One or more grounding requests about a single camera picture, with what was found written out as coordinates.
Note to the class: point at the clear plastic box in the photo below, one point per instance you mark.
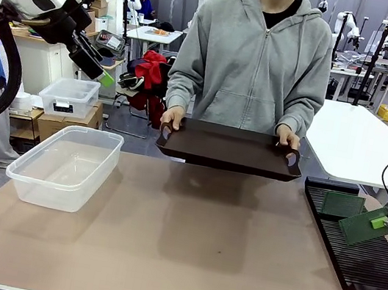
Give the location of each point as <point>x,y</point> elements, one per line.
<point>63,168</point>

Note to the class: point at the stacked cardboard boxes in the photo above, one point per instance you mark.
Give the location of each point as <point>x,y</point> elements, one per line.
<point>97,11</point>

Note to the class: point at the wooden desk white cabinet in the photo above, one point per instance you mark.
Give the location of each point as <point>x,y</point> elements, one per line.
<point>40,60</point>

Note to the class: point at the small lidded clear storage box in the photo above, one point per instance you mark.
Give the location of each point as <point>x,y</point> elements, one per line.
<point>70,96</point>

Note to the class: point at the person's right hand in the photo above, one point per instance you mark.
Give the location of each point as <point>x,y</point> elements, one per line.
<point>173,116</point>

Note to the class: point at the person torso grey hoodie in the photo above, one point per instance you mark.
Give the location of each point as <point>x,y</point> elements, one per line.
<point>256,62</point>

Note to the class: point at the black tripod pole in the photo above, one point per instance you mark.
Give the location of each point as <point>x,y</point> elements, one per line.
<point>371,67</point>

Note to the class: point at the red jacket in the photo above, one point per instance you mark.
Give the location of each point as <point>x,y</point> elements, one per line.
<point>150,70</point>

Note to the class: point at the black white sneakers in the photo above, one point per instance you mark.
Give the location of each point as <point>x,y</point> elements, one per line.
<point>130,81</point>

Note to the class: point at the seated person in blue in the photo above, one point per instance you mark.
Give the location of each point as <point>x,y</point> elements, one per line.
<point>147,1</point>

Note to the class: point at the black slotted PCB rack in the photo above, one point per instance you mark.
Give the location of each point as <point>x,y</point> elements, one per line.
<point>357,261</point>

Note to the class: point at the person's right forearm grey sleeve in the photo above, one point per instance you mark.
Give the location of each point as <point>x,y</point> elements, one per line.
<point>180,90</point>

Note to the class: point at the white background desk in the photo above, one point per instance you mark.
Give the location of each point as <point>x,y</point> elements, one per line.
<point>152,35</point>

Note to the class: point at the person's left forearm grey sleeve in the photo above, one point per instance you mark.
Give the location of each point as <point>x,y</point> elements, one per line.
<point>302,109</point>

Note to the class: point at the large cardboard box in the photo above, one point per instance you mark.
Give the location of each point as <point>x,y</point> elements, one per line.
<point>70,124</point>

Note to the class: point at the green PCB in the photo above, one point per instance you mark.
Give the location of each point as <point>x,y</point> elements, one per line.
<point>359,228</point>
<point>342,206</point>

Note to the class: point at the white cylinder container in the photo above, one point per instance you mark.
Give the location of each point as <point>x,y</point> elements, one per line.
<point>22,101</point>

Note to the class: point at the person's left hand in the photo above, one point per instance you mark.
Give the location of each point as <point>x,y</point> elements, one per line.
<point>288,135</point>

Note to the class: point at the dark brown serving tray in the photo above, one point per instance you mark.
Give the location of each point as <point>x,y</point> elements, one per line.
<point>229,154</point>

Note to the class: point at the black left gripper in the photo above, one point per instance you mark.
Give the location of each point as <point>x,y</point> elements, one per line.
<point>67,21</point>

